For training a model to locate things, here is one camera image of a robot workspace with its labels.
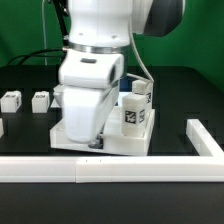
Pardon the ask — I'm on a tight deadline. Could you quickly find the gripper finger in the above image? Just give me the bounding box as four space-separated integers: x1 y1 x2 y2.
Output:
88 135 103 149
62 86 119 144

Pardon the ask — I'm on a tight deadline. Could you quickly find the white part at left edge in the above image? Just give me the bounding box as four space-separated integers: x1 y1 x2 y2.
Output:
0 118 4 139

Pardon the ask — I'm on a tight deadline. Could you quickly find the white cable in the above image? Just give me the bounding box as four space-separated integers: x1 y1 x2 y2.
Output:
128 19 156 84

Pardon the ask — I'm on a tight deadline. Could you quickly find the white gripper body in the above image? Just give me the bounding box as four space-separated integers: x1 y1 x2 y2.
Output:
59 49 124 89

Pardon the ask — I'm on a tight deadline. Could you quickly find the white square table top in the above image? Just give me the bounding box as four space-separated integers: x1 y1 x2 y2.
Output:
50 105 155 156

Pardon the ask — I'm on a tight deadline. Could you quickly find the white sheet with AprilTags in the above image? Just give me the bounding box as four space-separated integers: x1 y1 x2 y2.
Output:
51 78 134 108

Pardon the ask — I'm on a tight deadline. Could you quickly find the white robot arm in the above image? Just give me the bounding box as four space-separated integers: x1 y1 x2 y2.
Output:
55 0 185 144

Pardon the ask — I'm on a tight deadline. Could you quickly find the black cable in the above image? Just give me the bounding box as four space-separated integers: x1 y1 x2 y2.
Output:
5 48 69 67

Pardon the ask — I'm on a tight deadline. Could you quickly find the white U-shaped obstacle fence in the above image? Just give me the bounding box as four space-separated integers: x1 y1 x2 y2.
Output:
0 119 224 183

